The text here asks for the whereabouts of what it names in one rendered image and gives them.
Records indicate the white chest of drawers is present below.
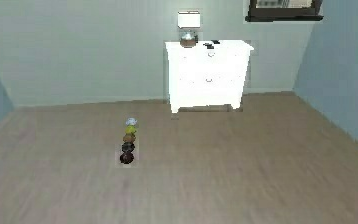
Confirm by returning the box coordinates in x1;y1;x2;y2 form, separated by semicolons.
164;39;255;114

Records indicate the brown ball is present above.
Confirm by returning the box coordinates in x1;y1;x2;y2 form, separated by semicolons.
122;132;137;144

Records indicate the black ball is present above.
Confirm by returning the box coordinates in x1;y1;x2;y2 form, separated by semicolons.
121;141;136;153

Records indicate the dark red ball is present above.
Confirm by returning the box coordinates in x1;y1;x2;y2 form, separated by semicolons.
119;151;135;165

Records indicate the white shade table lamp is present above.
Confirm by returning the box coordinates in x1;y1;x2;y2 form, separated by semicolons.
177;10;202;48

